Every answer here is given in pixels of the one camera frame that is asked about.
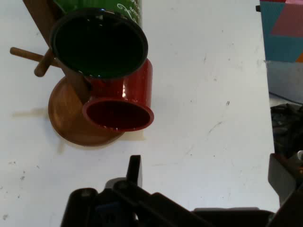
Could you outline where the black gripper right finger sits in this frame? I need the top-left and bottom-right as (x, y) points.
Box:
(266, 153), (303, 227)

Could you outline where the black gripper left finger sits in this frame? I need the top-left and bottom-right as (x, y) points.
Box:
(60, 155), (214, 227)

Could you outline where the green enamel mug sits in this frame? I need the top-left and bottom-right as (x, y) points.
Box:
(49, 0), (149, 79)

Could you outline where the wooden mug tree stand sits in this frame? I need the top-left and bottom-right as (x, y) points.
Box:
(9, 0), (126, 146)

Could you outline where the red enamel mug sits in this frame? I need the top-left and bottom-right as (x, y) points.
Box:
(82, 58), (155, 132)

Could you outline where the blue pink patterned box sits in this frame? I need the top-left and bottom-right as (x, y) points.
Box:
(259, 0), (303, 63)

